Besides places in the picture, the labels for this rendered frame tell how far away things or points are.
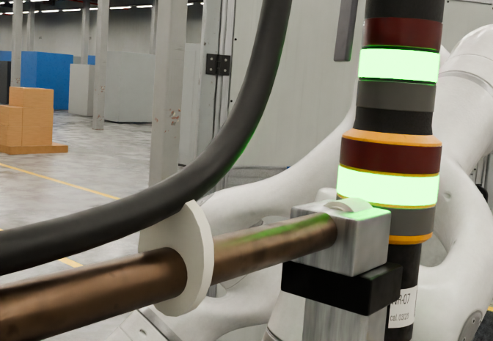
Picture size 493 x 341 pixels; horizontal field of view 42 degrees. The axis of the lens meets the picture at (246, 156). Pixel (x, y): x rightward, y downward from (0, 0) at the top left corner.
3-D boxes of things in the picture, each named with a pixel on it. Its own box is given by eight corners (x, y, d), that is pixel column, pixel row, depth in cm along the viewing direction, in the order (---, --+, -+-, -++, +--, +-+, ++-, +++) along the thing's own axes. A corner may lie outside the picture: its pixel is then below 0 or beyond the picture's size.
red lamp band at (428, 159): (416, 177, 25) (419, 147, 25) (320, 163, 28) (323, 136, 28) (454, 171, 29) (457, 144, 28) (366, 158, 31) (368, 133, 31)
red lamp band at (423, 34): (422, 47, 25) (425, 16, 25) (347, 45, 27) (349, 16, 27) (451, 54, 28) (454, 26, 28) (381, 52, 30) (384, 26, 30)
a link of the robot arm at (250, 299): (133, 306, 103) (234, 204, 110) (212, 387, 104) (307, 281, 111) (139, 310, 91) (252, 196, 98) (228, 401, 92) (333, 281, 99)
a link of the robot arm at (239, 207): (229, 314, 99) (157, 240, 99) (246, 280, 111) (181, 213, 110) (491, 98, 83) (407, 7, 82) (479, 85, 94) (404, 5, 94)
